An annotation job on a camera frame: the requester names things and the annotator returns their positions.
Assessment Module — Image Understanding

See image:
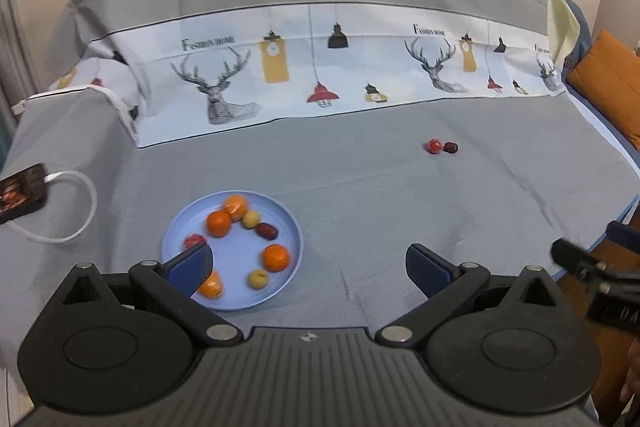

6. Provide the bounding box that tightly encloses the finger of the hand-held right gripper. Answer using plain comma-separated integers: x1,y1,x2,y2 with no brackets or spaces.
551,238,610,282
606,221,640,258

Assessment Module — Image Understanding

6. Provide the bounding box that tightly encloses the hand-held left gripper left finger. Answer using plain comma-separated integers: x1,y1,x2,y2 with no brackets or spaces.
50,242,244,348

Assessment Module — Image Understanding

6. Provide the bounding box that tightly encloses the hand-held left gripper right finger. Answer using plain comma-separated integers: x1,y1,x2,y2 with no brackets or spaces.
375,243,568,348

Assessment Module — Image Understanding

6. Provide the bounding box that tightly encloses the plastic mandarin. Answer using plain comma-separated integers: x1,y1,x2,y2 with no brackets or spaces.
222,194,250,220

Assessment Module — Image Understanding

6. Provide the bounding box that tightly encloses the light blue plate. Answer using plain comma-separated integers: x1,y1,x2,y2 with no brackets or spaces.
160,190,304,311

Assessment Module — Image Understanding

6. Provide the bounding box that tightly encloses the person's right hand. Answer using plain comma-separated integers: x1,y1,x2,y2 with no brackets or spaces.
619,339,640,404

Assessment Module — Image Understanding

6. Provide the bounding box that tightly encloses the orange mandarin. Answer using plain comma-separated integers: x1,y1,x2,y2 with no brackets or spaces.
262,244,291,273
198,271,224,299
206,210,234,238

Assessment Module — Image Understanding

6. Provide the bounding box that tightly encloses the grey bed sheet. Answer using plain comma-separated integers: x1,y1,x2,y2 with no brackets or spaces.
0,87,640,358

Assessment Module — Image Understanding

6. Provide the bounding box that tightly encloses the light blue bed sheet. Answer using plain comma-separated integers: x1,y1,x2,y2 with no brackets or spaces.
562,77,640,253

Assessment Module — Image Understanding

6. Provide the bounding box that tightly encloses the orange pillow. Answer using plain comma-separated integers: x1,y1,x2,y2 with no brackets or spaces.
566,29,640,140

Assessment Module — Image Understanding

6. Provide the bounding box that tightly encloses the black smartphone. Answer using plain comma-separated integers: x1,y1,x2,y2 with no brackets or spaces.
0,163,48,225

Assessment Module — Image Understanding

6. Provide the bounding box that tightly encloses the dark blue pillow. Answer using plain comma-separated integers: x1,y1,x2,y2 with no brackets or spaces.
562,0,593,72

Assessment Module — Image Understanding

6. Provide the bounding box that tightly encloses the cream cloth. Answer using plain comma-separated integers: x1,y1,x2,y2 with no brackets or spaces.
545,0,582,72

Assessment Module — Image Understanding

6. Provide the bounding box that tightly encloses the grey curtain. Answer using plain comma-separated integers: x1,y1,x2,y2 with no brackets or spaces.
0,0,41,142

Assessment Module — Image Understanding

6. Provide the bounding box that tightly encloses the white charging cable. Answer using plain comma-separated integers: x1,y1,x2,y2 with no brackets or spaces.
10,170,98,243

